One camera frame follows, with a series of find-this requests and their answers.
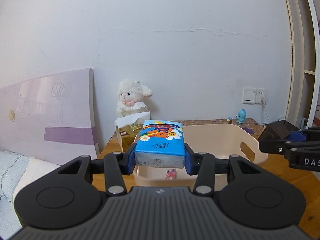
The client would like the blue tissue pack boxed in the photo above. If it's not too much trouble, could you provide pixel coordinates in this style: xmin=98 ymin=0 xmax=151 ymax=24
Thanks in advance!
xmin=135 ymin=120 xmax=185 ymax=168

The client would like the small black box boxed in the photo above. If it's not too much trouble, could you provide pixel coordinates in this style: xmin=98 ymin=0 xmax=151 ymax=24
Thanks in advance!
xmin=258 ymin=120 xmax=299 ymax=142

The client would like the white pillow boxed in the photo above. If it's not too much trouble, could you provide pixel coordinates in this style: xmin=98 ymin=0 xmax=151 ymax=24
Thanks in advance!
xmin=12 ymin=157 xmax=60 ymax=202

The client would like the beige plastic storage bin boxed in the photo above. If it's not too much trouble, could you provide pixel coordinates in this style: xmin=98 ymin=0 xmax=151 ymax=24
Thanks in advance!
xmin=133 ymin=124 xmax=268 ymax=189

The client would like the light blue bed sheet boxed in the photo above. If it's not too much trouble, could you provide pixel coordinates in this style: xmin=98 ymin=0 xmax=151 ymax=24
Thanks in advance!
xmin=1 ymin=151 xmax=29 ymax=239

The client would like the small blue figurine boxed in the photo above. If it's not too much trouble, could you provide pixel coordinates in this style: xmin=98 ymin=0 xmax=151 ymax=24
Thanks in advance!
xmin=236 ymin=109 xmax=247 ymax=124

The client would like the purple white bed headboard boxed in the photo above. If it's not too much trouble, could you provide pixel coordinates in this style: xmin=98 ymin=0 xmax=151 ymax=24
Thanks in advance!
xmin=1 ymin=68 xmax=99 ymax=165

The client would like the yellow tissue box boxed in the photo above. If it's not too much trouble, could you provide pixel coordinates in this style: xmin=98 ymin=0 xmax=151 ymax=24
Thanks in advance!
xmin=115 ymin=112 xmax=150 ymax=152

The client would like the red item inside bin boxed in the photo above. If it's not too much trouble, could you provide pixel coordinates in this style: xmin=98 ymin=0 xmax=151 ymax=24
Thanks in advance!
xmin=165 ymin=168 xmax=177 ymax=180

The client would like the white plush lamb toy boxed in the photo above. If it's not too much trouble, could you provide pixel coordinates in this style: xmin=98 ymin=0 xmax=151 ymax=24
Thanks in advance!
xmin=116 ymin=79 xmax=153 ymax=118

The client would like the white shelf frame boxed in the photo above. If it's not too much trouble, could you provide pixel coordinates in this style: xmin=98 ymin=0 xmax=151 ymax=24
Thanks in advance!
xmin=285 ymin=0 xmax=319 ymax=129

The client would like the white power cable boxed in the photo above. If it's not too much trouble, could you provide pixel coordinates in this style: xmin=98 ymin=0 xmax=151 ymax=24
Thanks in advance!
xmin=260 ymin=95 xmax=273 ymax=125

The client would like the white wall switch socket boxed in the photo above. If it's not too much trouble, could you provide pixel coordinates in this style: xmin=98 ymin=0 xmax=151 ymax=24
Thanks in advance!
xmin=242 ymin=87 xmax=267 ymax=105

